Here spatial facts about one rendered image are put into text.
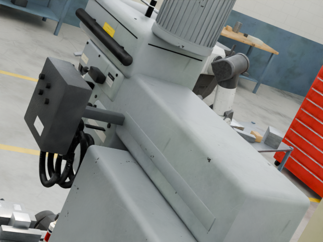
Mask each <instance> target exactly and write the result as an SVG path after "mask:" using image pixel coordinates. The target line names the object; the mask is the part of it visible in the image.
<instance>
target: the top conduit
mask: <svg viewBox="0 0 323 242"><path fill-rule="evenodd" d="M75 14H76V16H77V17H78V18H79V19H80V20H81V21H82V22H83V24H84V25H85V26H86V27H87V28H88V29H89V30H90V31H91V32H92V33H93V34H94V35H95V36H96V37H97V38H98V39H99V40H100V41H101V42H102V43H103V44H104V45H105V46H106V48H107V49H108V50H109V51H110V52H111V53H112V54H113V55H114V56H115V57H116V58H117V59H118V60H119V61H120V62H121V63H122V64H123V65H124V66H129V65H131V64H132V62H133V58H132V57H131V56H130V55H129V54H128V53H127V52H126V51H125V50H124V47H123V46H120V45H119V44H118V43H117V42H116V41H115V40H114V39H113V38H112V37H111V36H110V35H109V34H108V33H107V32H106V31H105V30H104V29H103V28H102V27H101V26H100V25H99V24H98V23H97V22H96V19H94V18H92V17H91V16H90V15H89V14H88V13H87V12H86V11H85V10H84V9H82V8H78V9H77V10H76V12H75Z"/></svg>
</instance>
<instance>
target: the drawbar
mask: <svg viewBox="0 0 323 242"><path fill-rule="evenodd" d="M156 3H157V1H156V0H151V1H150V5H151V6H153V7H155V6H156ZM151 6H148V8H147V11H146V13H145V16H146V17H149V18H150V17H151V15H152V12H153V10H154V8H153V7H151Z"/></svg>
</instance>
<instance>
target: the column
mask: <svg viewBox="0 0 323 242"><path fill-rule="evenodd" d="M48 242H198V241H197V240H196V238H195V237H194V236H193V234H192V233H191V232H190V230H189V229H188V228H187V226H186V225H185V224H184V222H183V221H182V220H181V219H180V217H179V216H178V215H177V213H176V212H175V211H174V210H173V208H172V207H171V206H170V204H169V203H168V202H167V200H166V199H165V198H164V196H163V195H162V194H161V192H160V191H159V190H158V188H157V187H156V186H155V184H154V183H153V182H152V180H151V179H150V178H149V176H148V175H147V174H146V172H145V171H144V170H143V169H142V167H141V166H140V165H139V163H138V162H137V161H136V160H135V158H134V157H133V156H132V154H131V153H130V152H129V151H124V150H119V149H114V148H109V147H104V146H99V145H91V146H90V147H88V149H87V151H86V154H85V156H84V158H83V161H82V163H81V165H80V168H79V170H78V172H77V175H76V177H75V180H74V182H73V184H72V187H71V189H70V191H69V193H68V195H67V198H66V200H65V202H64V205H63V207H62V210H61V212H60V214H59V217H58V219H57V221H56V224H55V226H54V228H53V231H52V233H51V235H50V238H49V240H48Z"/></svg>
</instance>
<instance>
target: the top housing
mask: <svg viewBox="0 0 323 242"><path fill-rule="evenodd" d="M147 8H148V6H146V5H143V4H140V3H137V2H134V1H132V0H89V1H88V3H87V6H86V9H85V11H86V12H87V13H88V14H89V15H90V16H91V17H92V18H94V19H96V22H97V23H98V24H99V25H100V26H101V27H102V28H103V29H104V30H105V31H106V32H107V33H108V34H109V35H110V36H111V37H112V38H113V39H114V40H115V41H116V42H117V43H118V44H119V45H120V46H123V47H124V50H125V51H126V52H127V53H128V54H129V55H130V56H131V57H132V58H133V62H132V64H131V65H129V66H124V65H123V64H122V63H121V62H120V61H119V60H118V59H117V58H116V57H115V56H114V55H113V54H112V53H111V52H110V51H109V50H108V49H107V48H106V46H105V45H104V44H103V43H102V42H101V41H100V40H99V39H98V38H97V37H96V36H95V35H94V34H93V33H92V32H91V31H90V30H89V29H88V28H87V27H86V26H85V25H84V24H83V22H82V21H80V28H81V29H82V30H83V31H84V32H85V33H86V35H87V36H88V37H89V38H90V39H91V40H92V41H93V42H94V43H95V44H96V45H97V46H98V47H99V49H100V50H101V51H102V52H103V53H104V54H105V55H106V56H107V57H108V58H109V59H110V60H111V61H112V63H113V64H114V65H115V66H116V67H117V68H118V69H119V70H120V71H121V72H122V73H123V74H124V75H125V77H127V78H131V77H132V76H133V75H134V74H137V73H139V74H143V75H146V76H150V77H154V78H157V79H161V80H164V81H168V82H171V83H175V84H178V85H183V86H186V87H188V88H189V89H190V90H191V91H192V90H193V88H194V86H195V84H196V82H197V80H198V77H199V75H200V73H201V71H202V69H203V67H204V65H205V63H206V60H207V58H208V57H203V56H199V55H195V54H192V53H190V52H187V51H185V50H182V49H180V48H178V47H175V46H173V45H171V44H169V43H168V42H166V41H164V40H162V39H161V38H159V37H158V36H156V35H155V34H154V33H153V32H152V30H151V27H152V25H153V23H154V21H155V19H156V16H157V13H156V12H155V11H153V12H152V15H151V17H150V18H149V17H146V16H145V13H146V11H147Z"/></svg>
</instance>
